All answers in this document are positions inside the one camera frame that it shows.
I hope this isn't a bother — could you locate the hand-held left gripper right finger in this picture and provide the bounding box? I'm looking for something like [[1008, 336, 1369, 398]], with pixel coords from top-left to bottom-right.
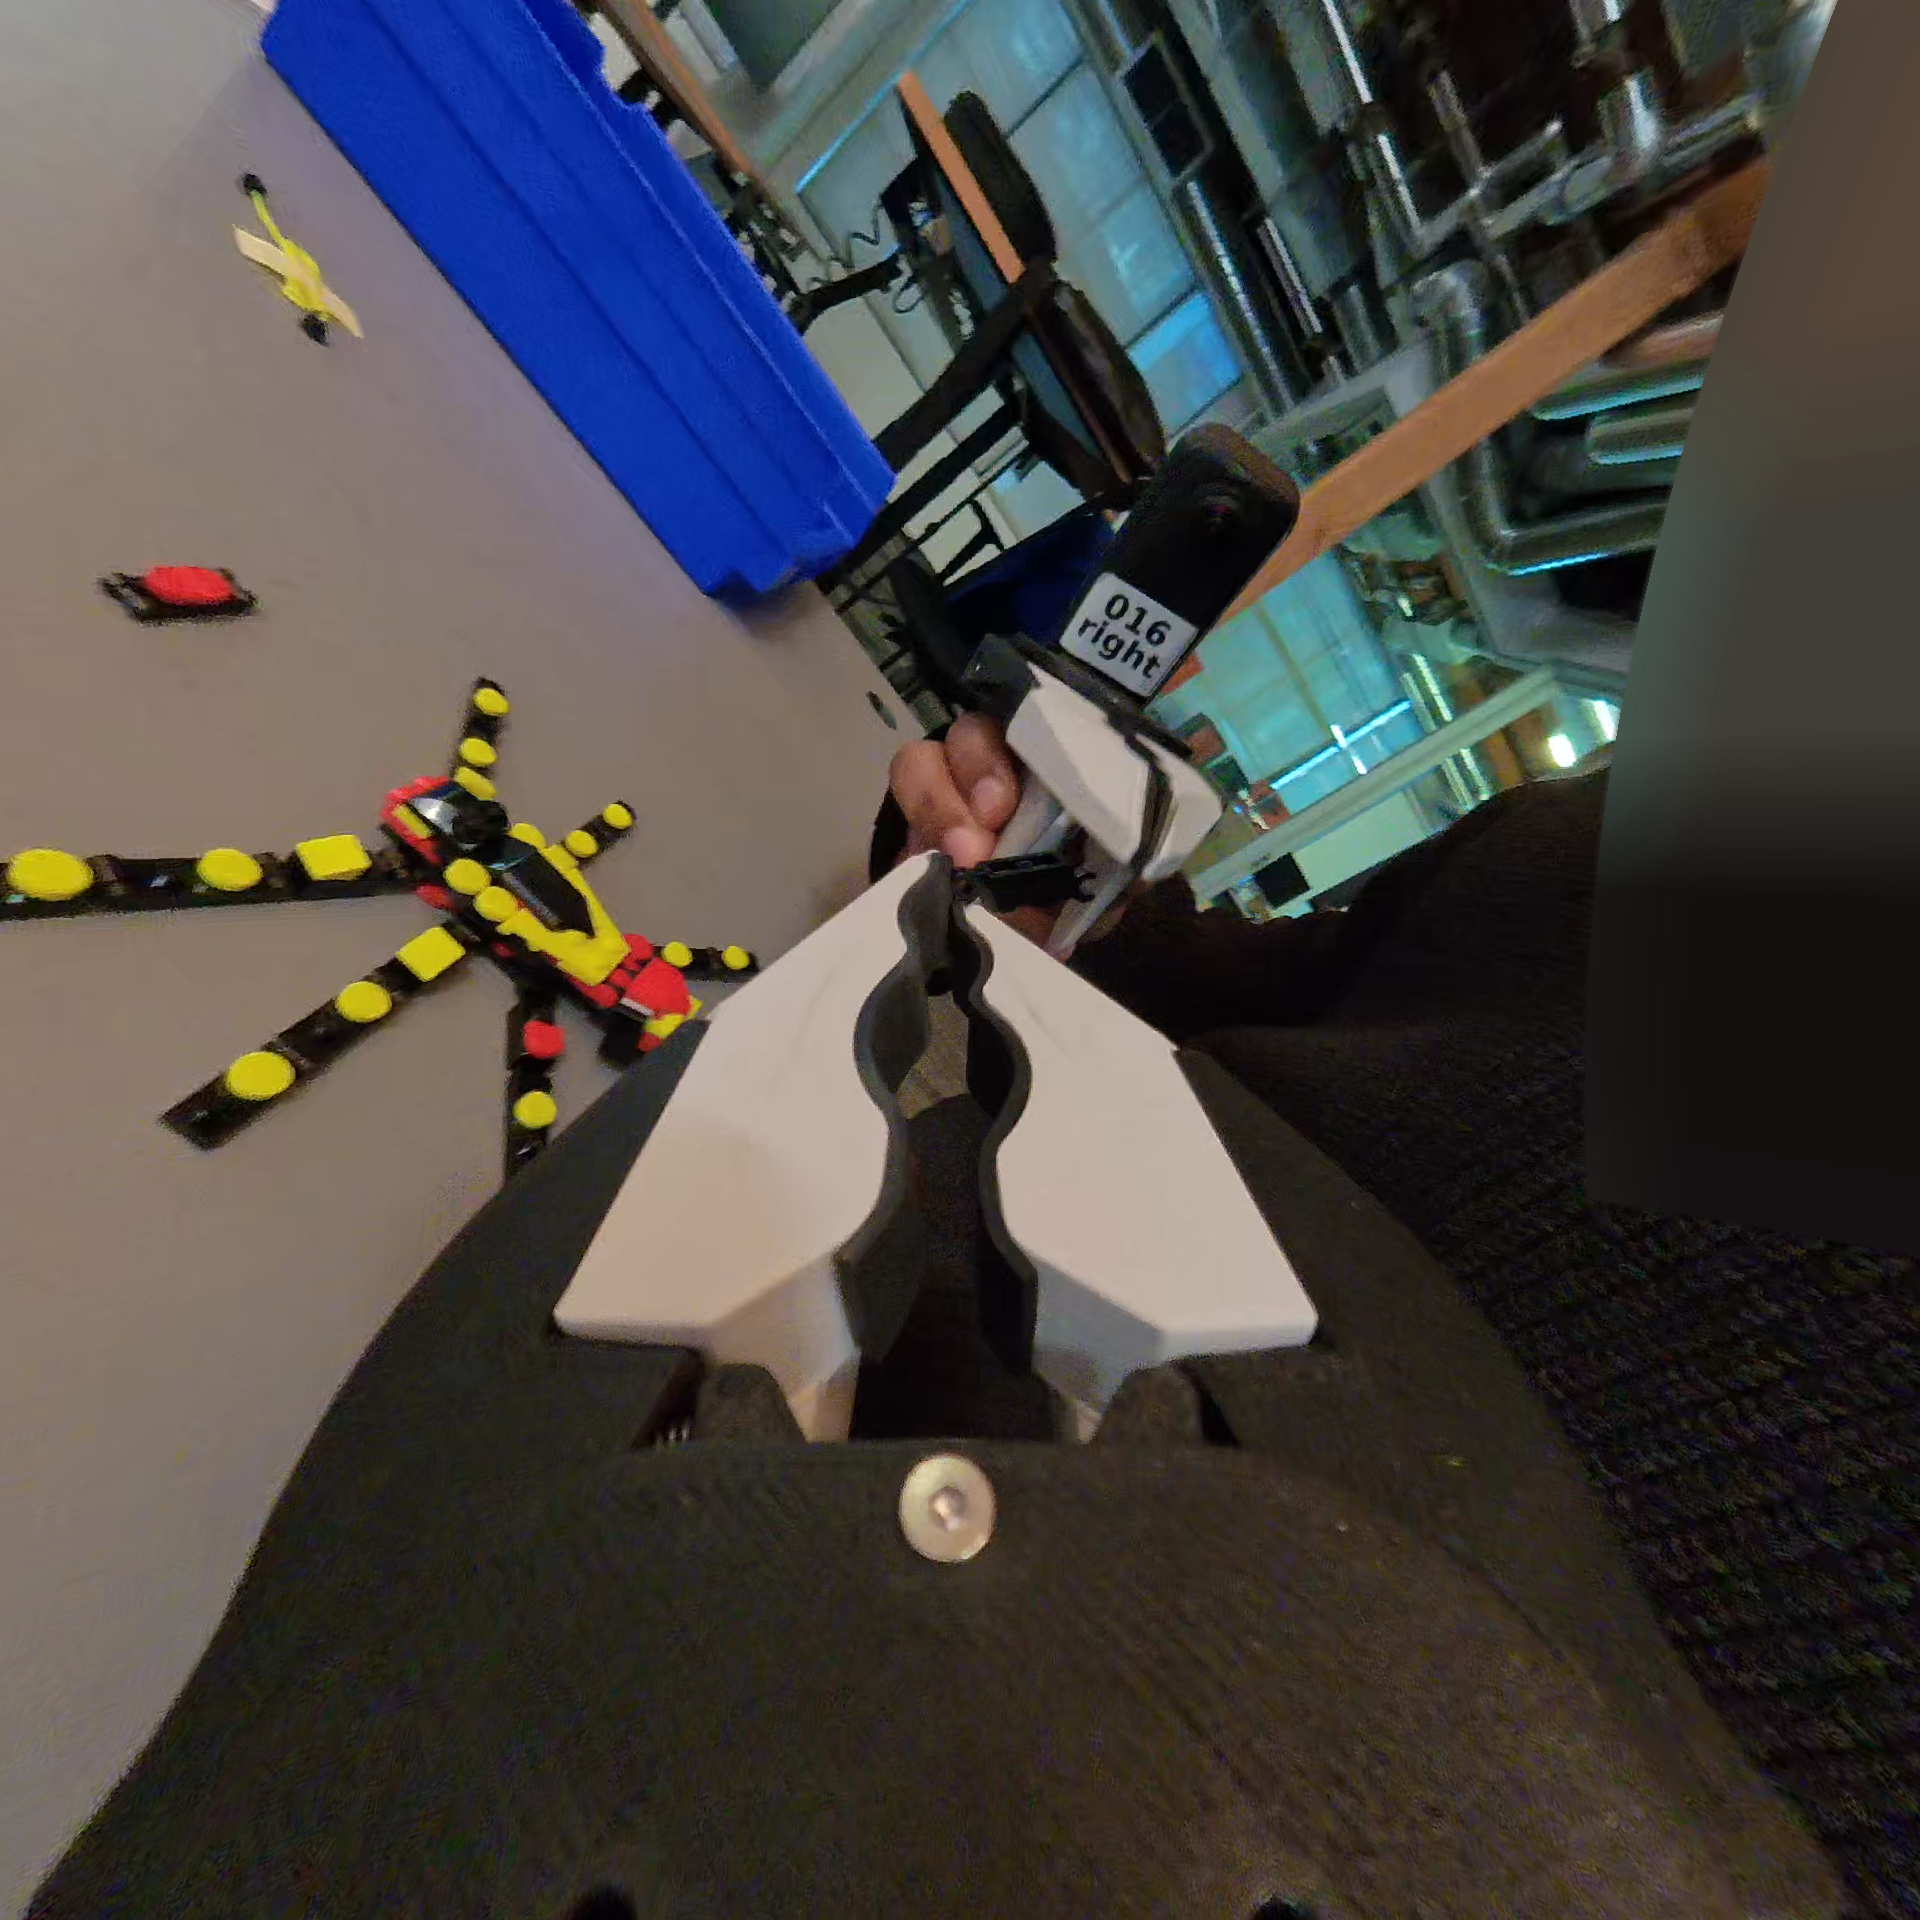
[[961, 904, 1321, 1406]]

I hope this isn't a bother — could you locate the red black lego subassembly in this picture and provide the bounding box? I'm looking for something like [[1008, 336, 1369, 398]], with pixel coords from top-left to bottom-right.
[[97, 561, 262, 623]]

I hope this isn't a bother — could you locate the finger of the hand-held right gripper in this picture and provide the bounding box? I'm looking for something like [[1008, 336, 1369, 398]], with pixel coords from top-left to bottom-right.
[[1149, 753, 1228, 888], [1001, 679, 1190, 884]]

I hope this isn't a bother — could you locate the black office chair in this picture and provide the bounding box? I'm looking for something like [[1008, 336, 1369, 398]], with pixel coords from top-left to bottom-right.
[[817, 91, 1171, 602]]

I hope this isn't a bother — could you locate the yellow tan lego piece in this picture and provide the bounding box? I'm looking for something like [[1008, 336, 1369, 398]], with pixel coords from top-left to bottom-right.
[[233, 173, 366, 349]]

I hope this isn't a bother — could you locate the metal pipework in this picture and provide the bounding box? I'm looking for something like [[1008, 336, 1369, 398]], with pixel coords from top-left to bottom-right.
[[1082, 0, 1773, 570]]

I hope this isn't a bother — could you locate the person's right hand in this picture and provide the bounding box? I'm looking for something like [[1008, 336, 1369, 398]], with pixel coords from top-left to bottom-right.
[[889, 716, 1040, 868]]

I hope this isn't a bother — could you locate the wood-edged standing desk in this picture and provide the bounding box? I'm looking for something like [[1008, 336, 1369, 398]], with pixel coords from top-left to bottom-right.
[[891, 68, 1051, 452]]

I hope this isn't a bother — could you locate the black yellow lego spider model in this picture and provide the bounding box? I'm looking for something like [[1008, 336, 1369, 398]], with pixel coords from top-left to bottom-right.
[[0, 679, 759, 1177]]

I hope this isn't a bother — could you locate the blue plastic bin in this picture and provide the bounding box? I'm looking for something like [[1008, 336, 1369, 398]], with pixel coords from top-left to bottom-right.
[[262, 0, 897, 610]]

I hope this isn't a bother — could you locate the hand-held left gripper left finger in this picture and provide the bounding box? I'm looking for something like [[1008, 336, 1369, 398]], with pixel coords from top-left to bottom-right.
[[552, 852, 967, 1447]]

